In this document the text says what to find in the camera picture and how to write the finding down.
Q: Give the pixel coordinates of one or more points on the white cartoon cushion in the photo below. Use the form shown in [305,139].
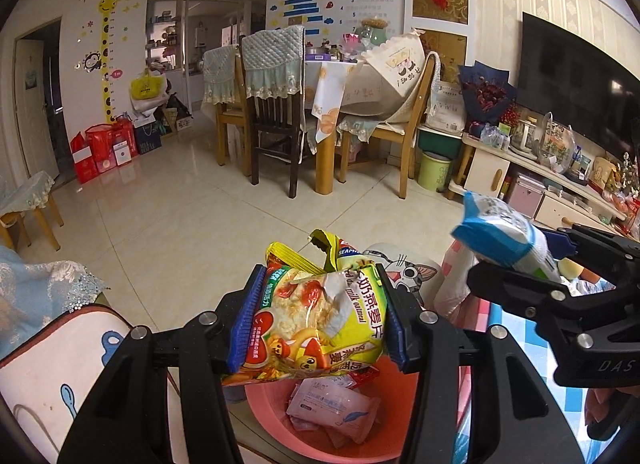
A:
[79,391]

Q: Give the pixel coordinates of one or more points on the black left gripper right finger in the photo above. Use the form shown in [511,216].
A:
[514,417]

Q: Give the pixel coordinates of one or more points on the green trash bin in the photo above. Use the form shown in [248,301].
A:
[434,171]

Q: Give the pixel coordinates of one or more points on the blue green white packet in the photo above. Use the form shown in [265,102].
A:
[497,233]

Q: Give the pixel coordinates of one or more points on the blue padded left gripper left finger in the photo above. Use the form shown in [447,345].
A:
[165,383]

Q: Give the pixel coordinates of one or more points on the dark flower bouquet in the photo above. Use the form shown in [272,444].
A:
[486,92]

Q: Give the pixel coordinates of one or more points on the yellow shopping bag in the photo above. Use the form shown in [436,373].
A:
[146,86]

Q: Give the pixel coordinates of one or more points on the pink storage box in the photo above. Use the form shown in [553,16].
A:
[525,195]

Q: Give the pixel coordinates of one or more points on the grey white plastic wrapper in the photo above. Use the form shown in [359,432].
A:
[323,402]

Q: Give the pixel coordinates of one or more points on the dining table with cloth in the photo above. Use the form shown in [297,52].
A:
[335,89]

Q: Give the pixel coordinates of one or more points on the red gift boxes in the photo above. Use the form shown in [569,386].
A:
[101,148]

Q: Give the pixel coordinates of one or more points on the black television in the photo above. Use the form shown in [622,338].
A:
[580,85]

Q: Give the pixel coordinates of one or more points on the yellow oatmeal snack bag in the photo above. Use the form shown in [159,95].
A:
[313,321]

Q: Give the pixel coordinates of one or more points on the blue checked tablecloth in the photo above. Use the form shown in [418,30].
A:
[603,421]

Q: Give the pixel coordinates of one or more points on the pink trash basin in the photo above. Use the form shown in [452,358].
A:
[268,402]

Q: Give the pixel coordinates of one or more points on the dark wooden chair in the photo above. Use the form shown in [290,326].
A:
[273,62]

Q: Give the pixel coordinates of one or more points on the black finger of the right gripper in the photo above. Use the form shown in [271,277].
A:
[541,301]
[559,244]

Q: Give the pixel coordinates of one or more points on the light wooden chair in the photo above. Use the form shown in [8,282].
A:
[225,99]

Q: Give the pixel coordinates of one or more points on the cat shaped floor mat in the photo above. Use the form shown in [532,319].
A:
[419,275]

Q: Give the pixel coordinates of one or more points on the wooden chair with tote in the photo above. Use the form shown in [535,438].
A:
[401,73]

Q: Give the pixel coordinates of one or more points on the small wooden stool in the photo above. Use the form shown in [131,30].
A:
[33,196]

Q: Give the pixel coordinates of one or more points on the cream TV cabinet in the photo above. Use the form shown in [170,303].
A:
[489,171]

